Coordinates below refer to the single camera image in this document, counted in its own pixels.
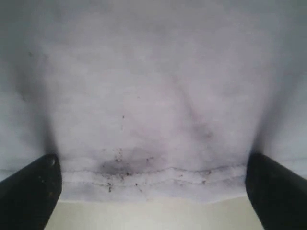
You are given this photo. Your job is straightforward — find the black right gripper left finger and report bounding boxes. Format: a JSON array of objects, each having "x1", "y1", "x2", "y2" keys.
[{"x1": 0, "y1": 154, "x2": 62, "y2": 230}]

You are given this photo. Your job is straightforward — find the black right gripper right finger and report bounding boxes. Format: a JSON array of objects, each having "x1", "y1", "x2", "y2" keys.
[{"x1": 245, "y1": 153, "x2": 307, "y2": 230}]

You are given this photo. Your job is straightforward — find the white t-shirt red lettering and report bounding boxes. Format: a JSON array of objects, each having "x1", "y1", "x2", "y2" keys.
[{"x1": 0, "y1": 0, "x2": 307, "y2": 202}]

